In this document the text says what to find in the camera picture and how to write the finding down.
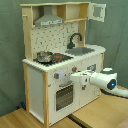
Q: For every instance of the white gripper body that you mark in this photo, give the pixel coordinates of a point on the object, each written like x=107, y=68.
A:
x=81, y=78

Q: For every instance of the silver toy pot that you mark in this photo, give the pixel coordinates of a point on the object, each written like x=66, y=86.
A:
x=44, y=57

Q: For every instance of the white microwave door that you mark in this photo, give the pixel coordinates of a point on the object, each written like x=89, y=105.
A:
x=97, y=12

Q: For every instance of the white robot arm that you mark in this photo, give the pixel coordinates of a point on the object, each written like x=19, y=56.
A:
x=106, y=80

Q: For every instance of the wooden toy kitchen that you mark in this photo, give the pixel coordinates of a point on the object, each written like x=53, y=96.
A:
x=40, y=84

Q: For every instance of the grey water dispenser panel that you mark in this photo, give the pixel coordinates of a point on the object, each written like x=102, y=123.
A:
x=92, y=68

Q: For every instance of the left red stove knob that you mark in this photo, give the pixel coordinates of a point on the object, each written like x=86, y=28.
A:
x=56, y=75

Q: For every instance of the toy oven door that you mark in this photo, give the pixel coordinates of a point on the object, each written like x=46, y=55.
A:
x=64, y=97

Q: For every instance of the grey toy sink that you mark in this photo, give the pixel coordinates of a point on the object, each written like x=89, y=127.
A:
x=79, y=51

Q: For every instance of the black toy stovetop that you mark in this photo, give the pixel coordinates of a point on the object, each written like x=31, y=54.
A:
x=56, y=58

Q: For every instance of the black toy faucet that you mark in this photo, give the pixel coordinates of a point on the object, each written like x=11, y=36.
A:
x=73, y=40

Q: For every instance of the grey range hood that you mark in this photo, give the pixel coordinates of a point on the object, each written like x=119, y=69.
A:
x=48, y=18

